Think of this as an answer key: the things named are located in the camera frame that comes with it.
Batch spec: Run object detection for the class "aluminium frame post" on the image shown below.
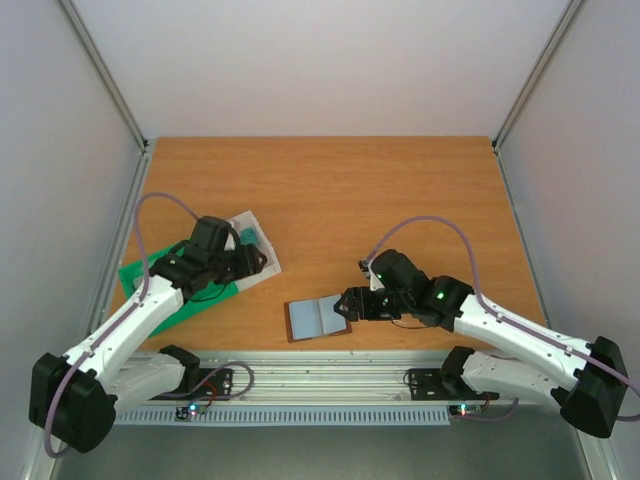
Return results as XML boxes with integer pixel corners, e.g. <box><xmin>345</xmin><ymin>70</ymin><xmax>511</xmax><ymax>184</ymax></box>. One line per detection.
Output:
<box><xmin>58</xmin><ymin>0</ymin><xmax>151</xmax><ymax>151</ymax></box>
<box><xmin>492</xmin><ymin>0</ymin><xmax>586</xmax><ymax>151</ymax></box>

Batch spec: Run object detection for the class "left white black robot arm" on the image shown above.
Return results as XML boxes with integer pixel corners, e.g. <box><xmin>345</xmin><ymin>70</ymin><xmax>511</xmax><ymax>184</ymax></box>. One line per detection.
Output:
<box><xmin>28</xmin><ymin>211</ymin><xmax>275</xmax><ymax>458</ymax></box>

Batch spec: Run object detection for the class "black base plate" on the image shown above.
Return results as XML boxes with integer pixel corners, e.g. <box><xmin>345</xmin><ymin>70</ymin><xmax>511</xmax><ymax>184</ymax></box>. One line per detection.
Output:
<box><xmin>403</xmin><ymin>368</ymin><xmax>463</xmax><ymax>401</ymax></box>
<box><xmin>153</xmin><ymin>368</ymin><xmax>233</xmax><ymax>401</ymax></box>

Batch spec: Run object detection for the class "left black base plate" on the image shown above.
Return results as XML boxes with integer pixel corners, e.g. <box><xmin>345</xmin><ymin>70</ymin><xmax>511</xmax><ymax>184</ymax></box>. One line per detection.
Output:
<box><xmin>153</xmin><ymin>368</ymin><xmax>233</xmax><ymax>401</ymax></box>

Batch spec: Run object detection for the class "white translucent tray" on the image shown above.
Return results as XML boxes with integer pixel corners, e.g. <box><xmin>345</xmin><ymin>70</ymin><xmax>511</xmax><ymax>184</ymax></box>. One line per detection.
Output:
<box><xmin>227</xmin><ymin>210</ymin><xmax>282</xmax><ymax>293</ymax></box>

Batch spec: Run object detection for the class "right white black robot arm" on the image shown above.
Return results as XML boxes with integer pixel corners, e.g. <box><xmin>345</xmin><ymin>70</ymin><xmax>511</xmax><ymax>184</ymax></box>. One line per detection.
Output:
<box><xmin>333</xmin><ymin>249</ymin><xmax>628</xmax><ymax>438</ymax></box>

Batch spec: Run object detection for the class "left aluminium frame post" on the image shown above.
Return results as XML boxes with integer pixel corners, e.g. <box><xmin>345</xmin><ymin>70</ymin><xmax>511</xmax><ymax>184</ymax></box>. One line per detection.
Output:
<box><xmin>58</xmin><ymin>0</ymin><xmax>151</xmax><ymax>151</ymax></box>

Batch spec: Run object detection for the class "slotted grey cable duct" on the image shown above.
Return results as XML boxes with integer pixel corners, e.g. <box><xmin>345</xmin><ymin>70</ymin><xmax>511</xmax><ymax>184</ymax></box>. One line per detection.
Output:
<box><xmin>115</xmin><ymin>405</ymin><xmax>450</xmax><ymax>428</ymax></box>

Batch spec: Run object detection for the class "right aluminium frame post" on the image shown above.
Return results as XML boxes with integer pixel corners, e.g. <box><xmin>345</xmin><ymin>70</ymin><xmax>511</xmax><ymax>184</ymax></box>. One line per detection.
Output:
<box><xmin>492</xmin><ymin>0</ymin><xmax>586</xmax><ymax>151</ymax></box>

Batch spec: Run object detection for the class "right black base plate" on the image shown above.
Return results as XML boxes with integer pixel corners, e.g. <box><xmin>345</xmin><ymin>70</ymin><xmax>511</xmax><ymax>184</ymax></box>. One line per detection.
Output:
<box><xmin>403</xmin><ymin>368</ymin><xmax>463</xmax><ymax>401</ymax></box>

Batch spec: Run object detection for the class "green plastic organizer tray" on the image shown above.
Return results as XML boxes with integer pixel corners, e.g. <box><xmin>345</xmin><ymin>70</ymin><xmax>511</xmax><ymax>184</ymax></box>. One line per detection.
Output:
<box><xmin>118</xmin><ymin>260</ymin><xmax>240</xmax><ymax>337</ymax></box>

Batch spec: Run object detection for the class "small circuit board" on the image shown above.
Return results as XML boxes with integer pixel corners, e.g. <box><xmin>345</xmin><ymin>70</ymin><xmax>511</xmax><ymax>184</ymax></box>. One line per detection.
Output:
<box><xmin>174</xmin><ymin>404</ymin><xmax>208</xmax><ymax>422</ymax></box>
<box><xmin>449</xmin><ymin>403</ymin><xmax>489</xmax><ymax>417</ymax></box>

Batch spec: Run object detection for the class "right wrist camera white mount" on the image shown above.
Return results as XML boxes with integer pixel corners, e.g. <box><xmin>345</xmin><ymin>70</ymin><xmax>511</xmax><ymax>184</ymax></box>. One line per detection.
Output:
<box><xmin>358</xmin><ymin>259</ymin><xmax>385</xmax><ymax>291</ymax></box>

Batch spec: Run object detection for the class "aluminium front rail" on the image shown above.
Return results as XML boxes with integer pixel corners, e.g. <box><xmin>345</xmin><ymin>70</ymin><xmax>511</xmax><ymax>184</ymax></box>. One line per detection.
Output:
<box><xmin>119</xmin><ymin>349</ymin><xmax>556</xmax><ymax>407</ymax></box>

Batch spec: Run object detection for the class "brown leather card holder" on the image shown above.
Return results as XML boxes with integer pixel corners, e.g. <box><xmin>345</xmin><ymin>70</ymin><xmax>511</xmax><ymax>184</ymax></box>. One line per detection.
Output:
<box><xmin>284</xmin><ymin>295</ymin><xmax>352</xmax><ymax>343</ymax></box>

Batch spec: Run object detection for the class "left small circuit board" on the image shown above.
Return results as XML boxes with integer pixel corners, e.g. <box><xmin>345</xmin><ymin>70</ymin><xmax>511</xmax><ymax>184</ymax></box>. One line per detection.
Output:
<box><xmin>174</xmin><ymin>404</ymin><xmax>208</xmax><ymax>422</ymax></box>

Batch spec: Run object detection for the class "right small circuit board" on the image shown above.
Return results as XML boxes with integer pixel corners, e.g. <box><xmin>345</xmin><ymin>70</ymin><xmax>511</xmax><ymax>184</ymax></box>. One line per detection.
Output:
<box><xmin>449</xmin><ymin>403</ymin><xmax>489</xmax><ymax>417</ymax></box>

